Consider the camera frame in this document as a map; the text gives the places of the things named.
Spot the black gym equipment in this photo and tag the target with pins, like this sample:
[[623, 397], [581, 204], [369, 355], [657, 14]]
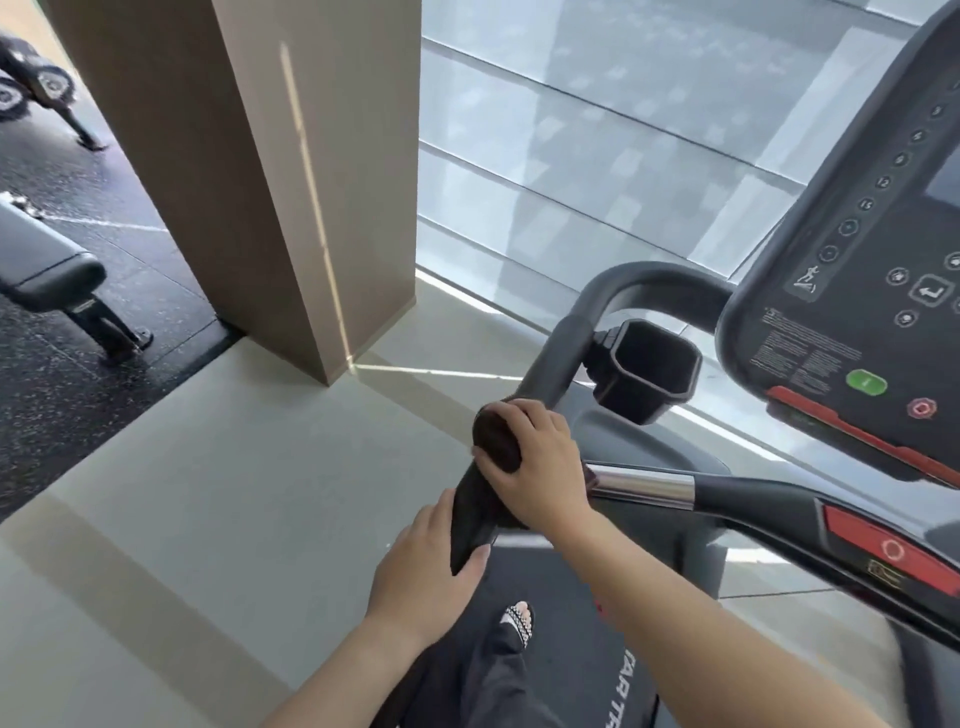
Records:
[[37, 82]]

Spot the person's left foot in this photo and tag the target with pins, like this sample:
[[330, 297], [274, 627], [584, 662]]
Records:
[[519, 616]]

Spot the person's right hand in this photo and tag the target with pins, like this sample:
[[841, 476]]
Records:
[[547, 480]]

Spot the black treadmill console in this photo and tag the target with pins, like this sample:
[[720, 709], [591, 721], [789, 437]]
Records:
[[862, 300]]

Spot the dark brown cleaning cloth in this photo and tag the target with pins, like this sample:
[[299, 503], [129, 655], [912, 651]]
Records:
[[495, 442]]

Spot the person's left hand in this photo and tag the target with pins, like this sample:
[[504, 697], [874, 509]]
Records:
[[420, 585]]

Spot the black cup holder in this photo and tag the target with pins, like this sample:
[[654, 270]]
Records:
[[645, 367]]

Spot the black beaded sandal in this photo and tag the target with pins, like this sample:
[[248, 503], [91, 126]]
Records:
[[516, 630]]

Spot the beige square pillar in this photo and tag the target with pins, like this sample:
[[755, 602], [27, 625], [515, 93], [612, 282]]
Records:
[[262, 187]]

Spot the black padded weight bench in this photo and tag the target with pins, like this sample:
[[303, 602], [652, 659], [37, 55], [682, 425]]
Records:
[[45, 270]]

